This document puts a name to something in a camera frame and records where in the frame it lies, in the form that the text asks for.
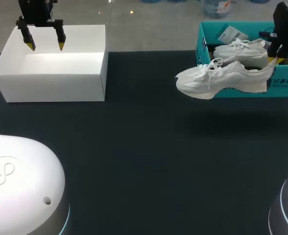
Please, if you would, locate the teal box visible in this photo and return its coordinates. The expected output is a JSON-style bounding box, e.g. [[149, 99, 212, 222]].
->
[[195, 21, 288, 99]]

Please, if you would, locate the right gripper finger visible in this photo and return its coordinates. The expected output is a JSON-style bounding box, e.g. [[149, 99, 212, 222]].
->
[[258, 31, 279, 65], [275, 45, 288, 66]]

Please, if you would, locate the white shoe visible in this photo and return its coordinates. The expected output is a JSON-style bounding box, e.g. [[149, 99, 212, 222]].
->
[[212, 38, 273, 69], [175, 56, 277, 100]]

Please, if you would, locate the blue water jug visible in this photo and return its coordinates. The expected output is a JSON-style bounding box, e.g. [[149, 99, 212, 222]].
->
[[200, 0, 233, 19]]

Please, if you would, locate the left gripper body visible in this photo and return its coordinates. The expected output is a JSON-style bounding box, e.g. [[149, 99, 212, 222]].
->
[[18, 0, 59, 28]]

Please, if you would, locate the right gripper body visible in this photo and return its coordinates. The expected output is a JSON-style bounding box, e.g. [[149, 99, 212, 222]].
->
[[272, 1, 288, 47]]

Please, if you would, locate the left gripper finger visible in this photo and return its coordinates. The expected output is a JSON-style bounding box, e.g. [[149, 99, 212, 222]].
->
[[46, 19, 67, 52], [16, 16, 36, 52]]

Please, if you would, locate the white shoebox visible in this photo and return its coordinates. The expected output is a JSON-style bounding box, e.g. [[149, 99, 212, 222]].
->
[[0, 24, 110, 103]]

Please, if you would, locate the white paper tag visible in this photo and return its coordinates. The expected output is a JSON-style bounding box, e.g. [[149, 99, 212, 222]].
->
[[218, 25, 250, 45]]

